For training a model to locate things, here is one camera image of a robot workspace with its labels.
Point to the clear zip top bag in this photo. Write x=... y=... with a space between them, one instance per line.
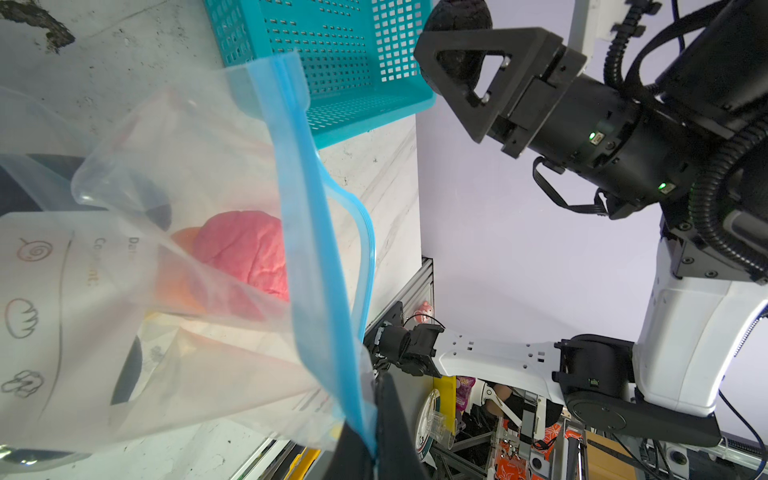
x=197 y=263

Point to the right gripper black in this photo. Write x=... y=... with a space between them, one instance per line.
x=531 y=95

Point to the yellow handled pliers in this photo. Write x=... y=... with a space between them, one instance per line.
x=302 y=464

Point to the teal plastic basket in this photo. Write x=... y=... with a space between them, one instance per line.
x=357 y=56

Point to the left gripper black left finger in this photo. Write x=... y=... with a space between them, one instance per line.
x=351 y=459

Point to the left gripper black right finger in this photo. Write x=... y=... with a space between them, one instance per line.
x=396 y=454

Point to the pink white plush toy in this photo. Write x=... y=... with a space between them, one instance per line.
x=424 y=313

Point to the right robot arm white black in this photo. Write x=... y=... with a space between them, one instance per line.
x=614 y=264

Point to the smooth orange toy fruit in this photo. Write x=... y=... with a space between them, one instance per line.
x=174 y=285

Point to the pink apple toy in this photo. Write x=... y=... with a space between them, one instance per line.
x=248 y=246

